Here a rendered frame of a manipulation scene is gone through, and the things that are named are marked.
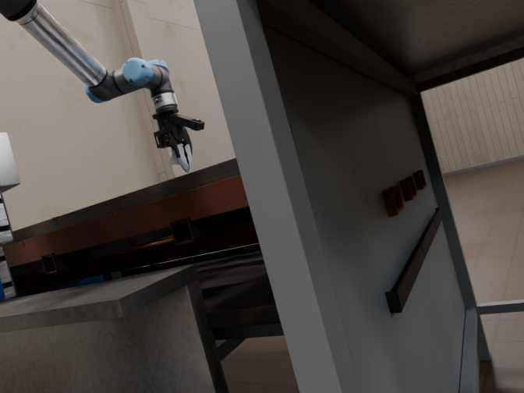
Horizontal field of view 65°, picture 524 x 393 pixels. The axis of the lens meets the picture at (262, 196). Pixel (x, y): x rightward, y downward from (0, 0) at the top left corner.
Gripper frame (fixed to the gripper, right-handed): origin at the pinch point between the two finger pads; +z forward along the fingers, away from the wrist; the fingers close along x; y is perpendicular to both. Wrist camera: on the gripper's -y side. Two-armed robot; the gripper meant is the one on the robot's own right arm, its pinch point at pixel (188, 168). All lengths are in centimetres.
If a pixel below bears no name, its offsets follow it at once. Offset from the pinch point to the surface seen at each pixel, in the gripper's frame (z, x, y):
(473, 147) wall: 44, -957, -64
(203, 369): 44, 46, -26
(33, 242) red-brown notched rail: 10.9, 41.5, 22.7
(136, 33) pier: -197, -265, 223
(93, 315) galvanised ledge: 26, 62, -20
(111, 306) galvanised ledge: 25, 62, -25
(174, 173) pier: -32, -263, 223
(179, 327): 35, 46, -22
